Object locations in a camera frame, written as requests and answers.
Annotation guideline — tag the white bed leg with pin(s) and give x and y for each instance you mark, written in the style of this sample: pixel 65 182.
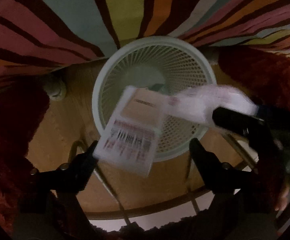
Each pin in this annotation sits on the white bed leg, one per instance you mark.
pixel 56 91
pixel 213 58

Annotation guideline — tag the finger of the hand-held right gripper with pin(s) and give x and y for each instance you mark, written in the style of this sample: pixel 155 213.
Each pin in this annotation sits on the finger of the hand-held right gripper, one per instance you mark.
pixel 235 121
pixel 266 111

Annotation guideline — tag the white box with red print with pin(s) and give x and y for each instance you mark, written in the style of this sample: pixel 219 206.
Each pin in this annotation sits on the white box with red print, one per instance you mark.
pixel 132 140

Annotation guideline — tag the red fluffy rug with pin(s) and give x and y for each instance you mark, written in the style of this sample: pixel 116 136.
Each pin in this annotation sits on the red fluffy rug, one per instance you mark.
pixel 9 130

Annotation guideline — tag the green item in basket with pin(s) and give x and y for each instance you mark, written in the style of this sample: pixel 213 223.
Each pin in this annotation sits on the green item in basket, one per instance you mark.
pixel 157 87

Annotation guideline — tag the white plastic mesh waste basket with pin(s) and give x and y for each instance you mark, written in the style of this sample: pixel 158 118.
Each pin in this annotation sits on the white plastic mesh waste basket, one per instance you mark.
pixel 185 62

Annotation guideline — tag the striped multicolour bedspread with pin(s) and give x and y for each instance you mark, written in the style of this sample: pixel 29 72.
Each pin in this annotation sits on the striped multicolour bedspread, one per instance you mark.
pixel 85 17

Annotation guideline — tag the white plastic wrapper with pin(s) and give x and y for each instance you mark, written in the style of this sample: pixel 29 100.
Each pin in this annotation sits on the white plastic wrapper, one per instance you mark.
pixel 192 105

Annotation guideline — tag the person's right hand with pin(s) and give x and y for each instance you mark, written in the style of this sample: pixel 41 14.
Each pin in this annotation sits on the person's right hand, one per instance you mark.
pixel 284 197

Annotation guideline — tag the gold metal frame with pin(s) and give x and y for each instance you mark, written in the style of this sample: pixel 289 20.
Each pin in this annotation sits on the gold metal frame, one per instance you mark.
pixel 125 216

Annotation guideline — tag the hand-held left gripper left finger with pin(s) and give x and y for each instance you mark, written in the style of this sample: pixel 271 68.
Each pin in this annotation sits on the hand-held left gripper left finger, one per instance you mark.
pixel 86 161

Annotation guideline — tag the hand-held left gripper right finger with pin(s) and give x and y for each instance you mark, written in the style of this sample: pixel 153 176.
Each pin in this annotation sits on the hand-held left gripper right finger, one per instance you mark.
pixel 202 160

